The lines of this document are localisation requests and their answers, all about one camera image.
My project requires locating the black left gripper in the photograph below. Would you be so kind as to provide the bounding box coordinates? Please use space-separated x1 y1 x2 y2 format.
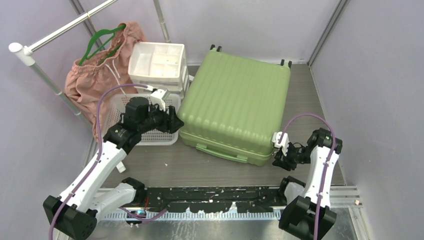
138 100 183 134

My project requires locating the green hard-shell suitcase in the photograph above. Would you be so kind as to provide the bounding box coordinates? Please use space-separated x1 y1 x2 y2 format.
177 46 292 166

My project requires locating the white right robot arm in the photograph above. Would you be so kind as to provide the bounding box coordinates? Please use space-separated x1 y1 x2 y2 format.
271 128 343 240

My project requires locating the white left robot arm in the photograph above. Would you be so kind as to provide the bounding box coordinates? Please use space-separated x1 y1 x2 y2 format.
43 94 184 240

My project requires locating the white plastic drawer organizer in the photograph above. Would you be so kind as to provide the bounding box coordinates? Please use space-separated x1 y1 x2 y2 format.
127 42 189 99

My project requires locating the white perforated plastic basket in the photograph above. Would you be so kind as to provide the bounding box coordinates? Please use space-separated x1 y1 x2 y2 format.
99 93 181 148

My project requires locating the pink cloth garment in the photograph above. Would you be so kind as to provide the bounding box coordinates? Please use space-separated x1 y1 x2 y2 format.
64 21 147 140

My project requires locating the green clothes hanger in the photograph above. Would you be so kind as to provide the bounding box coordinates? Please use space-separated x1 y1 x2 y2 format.
78 23 127 66

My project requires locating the white metal clothes rack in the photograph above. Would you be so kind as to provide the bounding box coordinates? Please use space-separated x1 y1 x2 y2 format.
8 0 127 174

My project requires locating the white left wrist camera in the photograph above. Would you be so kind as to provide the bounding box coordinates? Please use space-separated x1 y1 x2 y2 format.
147 85 170 112

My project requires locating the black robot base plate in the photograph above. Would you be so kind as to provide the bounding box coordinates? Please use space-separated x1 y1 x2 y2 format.
125 186 288 214

